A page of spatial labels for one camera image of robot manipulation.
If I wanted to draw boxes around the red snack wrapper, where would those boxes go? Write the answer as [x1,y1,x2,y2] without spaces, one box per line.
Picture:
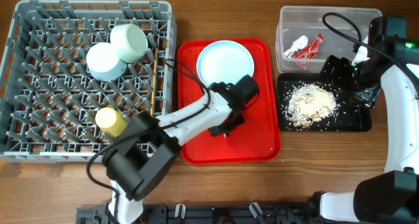
[294,33,324,60]

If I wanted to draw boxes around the rice and food scraps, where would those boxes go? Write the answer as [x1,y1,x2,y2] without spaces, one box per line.
[282,83,340,130]

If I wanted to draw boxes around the white round plate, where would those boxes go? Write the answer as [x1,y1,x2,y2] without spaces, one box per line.
[196,40,255,86]

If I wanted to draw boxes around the wooden chopstick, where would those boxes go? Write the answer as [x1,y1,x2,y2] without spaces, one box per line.
[150,48,158,117]

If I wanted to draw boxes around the yellow plastic cup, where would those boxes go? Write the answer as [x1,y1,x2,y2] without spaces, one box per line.
[95,107,128,138]

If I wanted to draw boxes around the pale green bowl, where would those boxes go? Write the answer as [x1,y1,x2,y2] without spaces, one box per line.
[110,24,148,64]

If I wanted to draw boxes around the pale blue bowl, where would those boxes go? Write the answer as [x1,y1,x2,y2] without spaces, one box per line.
[86,43,128,81]

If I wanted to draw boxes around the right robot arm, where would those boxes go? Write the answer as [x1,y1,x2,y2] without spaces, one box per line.
[309,13,418,223]

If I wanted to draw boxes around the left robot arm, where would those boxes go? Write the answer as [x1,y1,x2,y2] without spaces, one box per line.
[102,75,259,223]

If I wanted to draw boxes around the grey dishwasher rack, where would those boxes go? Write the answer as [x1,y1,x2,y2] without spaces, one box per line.
[1,0,177,163]

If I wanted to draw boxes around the red plastic tray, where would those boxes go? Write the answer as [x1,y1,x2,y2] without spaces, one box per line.
[181,37,281,165]

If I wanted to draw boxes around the black plastic tray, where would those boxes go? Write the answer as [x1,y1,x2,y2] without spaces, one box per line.
[278,73,372,132]

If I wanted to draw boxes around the clear plastic bin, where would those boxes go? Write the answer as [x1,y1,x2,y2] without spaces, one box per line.
[276,6,382,73]

